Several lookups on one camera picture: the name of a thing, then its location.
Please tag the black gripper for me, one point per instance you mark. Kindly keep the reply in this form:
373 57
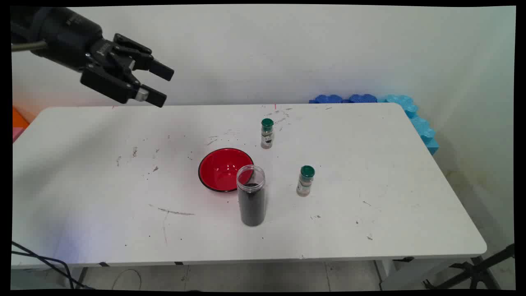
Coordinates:
61 37

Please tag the clear jar with black grains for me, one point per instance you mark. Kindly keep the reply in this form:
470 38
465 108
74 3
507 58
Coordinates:
251 205

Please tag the pink foam block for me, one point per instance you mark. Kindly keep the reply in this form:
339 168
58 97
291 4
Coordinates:
17 133

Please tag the red bowl with black rim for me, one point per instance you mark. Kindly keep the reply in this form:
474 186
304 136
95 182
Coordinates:
220 168

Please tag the green-capped spice bottle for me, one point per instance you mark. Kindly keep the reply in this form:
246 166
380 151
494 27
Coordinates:
267 135
305 183

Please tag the dark blue foam piece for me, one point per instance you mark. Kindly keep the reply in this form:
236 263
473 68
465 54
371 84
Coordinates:
326 99
363 98

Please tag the light blue foam strip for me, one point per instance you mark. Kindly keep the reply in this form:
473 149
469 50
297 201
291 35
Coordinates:
415 117

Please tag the black clip under table edge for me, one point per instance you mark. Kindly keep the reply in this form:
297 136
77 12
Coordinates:
402 259

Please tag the white table leg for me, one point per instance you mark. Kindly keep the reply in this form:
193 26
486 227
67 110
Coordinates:
404 275

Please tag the black tripod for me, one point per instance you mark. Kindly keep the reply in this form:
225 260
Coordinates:
472 271

